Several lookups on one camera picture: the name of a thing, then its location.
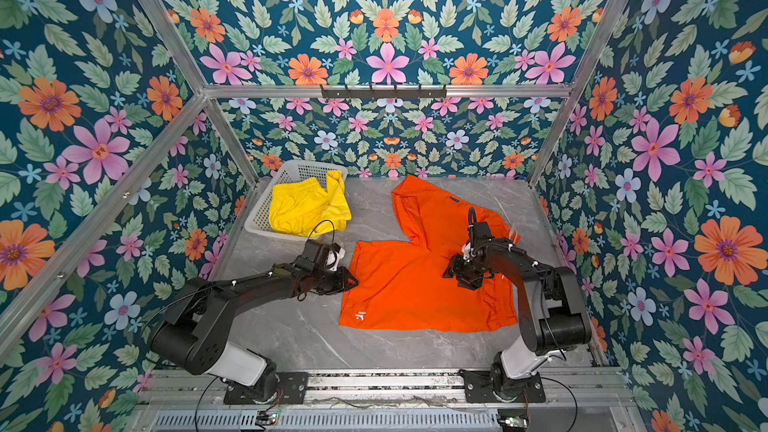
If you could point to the black hook rail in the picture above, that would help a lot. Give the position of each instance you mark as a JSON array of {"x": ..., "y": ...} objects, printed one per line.
[{"x": 371, "y": 92}]

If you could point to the orange shorts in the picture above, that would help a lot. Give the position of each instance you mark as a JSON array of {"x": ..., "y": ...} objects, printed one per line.
[{"x": 401, "y": 283}]

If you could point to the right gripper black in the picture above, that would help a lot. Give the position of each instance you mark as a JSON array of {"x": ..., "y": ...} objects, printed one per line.
[{"x": 455, "y": 267}]

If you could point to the white slotted cable duct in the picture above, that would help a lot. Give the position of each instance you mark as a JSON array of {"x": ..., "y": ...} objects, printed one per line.
[{"x": 327, "y": 420}]

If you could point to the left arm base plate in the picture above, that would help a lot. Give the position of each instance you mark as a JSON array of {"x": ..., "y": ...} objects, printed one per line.
[{"x": 273, "y": 388}]

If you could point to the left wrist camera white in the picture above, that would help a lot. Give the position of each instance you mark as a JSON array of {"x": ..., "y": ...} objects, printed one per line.
[{"x": 331, "y": 256}]

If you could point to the white plastic laundry basket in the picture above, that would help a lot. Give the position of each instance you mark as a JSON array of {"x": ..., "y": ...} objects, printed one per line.
[{"x": 292, "y": 171}]

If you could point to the aluminium mounting rail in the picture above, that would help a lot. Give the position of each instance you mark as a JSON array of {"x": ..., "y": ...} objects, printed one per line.
[{"x": 452, "y": 388}]

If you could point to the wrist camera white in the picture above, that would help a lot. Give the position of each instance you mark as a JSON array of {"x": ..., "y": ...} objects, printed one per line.
[
  {"x": 479, "y": 232},
  {"x": 331, "y": 256}
]

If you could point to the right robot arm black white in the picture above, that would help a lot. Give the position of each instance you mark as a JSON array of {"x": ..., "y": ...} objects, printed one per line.
[{"x": 551, "y": 313}]

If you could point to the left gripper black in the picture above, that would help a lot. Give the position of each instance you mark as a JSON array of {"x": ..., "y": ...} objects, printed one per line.
[{"x": 344, "y": 282}]

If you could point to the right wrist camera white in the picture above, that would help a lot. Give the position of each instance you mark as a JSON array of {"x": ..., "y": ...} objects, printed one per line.
[{"x": 479, "y": 232}]

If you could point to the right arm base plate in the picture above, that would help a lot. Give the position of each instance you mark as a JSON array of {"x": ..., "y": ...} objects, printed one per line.
[{"x": 493, "y": 386}]

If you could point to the yellow shorts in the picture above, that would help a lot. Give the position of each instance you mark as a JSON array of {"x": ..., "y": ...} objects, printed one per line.
[{"x": 308, "y": 209}]

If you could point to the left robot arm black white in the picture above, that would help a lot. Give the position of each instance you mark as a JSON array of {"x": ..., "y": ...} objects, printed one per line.
[{"x": 194, "y": 331}]

